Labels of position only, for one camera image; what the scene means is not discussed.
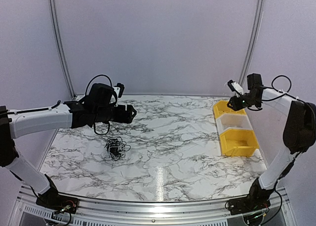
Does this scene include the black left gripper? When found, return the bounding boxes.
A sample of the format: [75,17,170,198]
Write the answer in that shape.
[94,104,136,123]

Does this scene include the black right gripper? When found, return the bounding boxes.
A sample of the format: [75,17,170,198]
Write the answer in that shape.
[226,92,259,111]

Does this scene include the cable bundle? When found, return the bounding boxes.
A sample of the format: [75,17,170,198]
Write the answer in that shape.
[104,136,131,162]

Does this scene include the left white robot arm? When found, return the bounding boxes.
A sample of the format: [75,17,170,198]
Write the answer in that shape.
[0,83,137,209]

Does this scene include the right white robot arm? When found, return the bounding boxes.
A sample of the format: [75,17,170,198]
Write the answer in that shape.
[227,73,316,210]

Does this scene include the yellow plastic bin far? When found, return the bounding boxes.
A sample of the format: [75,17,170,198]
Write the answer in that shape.
[213,100,246,119]

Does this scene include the yellow plastic bin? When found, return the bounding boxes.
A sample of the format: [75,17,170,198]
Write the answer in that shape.
[219,129,259,157]
[213,100,246,119]

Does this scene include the clear plastic bin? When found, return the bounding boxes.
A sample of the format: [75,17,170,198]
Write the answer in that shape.
[215,113,253,134]

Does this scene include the yellow plastic bin near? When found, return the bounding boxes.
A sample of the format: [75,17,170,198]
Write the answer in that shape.
[219,129,259,157]

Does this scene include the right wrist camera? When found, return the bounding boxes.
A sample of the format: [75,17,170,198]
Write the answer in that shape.
[227,80,244,97]

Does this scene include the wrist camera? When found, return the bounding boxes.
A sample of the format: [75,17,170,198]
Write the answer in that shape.
[227,80,244,97]
[113,83,125,98]

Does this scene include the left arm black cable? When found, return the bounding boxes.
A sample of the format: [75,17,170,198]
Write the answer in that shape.
[83,74,118,136]

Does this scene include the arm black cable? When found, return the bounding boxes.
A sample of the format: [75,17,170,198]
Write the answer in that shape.
[83,74,118,136]
[246,75,299,112]

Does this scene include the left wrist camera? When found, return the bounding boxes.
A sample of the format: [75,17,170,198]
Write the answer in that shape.
[113,83,125,98]

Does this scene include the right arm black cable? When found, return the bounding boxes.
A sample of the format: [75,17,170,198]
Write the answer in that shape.
[246,75,299,112]

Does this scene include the right aluminium corner post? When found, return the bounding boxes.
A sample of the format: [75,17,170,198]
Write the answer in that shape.
[238,0,265,86]

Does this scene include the aluminium corner post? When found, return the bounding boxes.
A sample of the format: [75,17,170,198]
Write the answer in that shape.
[238,0,265,86]
[48,0,76,99]

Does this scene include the aluminium front rail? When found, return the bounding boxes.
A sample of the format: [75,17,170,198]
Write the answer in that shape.
[8,186,297,226]

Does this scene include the left aluminium corner post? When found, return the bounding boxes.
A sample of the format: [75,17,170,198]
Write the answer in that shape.
[48,0,76,99]

